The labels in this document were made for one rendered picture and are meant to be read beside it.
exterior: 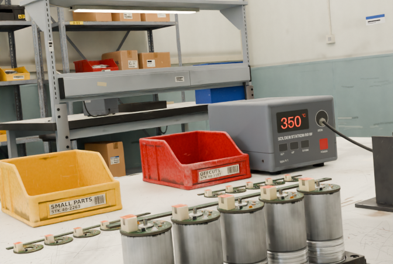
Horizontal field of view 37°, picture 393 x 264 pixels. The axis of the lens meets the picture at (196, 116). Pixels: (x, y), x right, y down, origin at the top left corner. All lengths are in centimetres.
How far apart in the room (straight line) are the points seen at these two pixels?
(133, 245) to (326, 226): 12
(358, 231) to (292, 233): 17
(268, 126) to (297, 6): 553
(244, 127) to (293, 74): 551
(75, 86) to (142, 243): 265
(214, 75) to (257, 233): 316
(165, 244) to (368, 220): 28
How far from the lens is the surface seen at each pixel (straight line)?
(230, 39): 656
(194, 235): 29
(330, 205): 34
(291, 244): 32
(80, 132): 300
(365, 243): 46
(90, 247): 51
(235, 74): 357
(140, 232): 28
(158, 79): 319
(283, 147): 77
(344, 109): 594
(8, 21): 459
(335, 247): 35
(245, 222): 30
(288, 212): 32
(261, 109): 76
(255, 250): 31
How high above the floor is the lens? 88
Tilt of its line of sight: 3 degrees down
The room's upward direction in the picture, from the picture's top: 5 degrees counter-clockwise
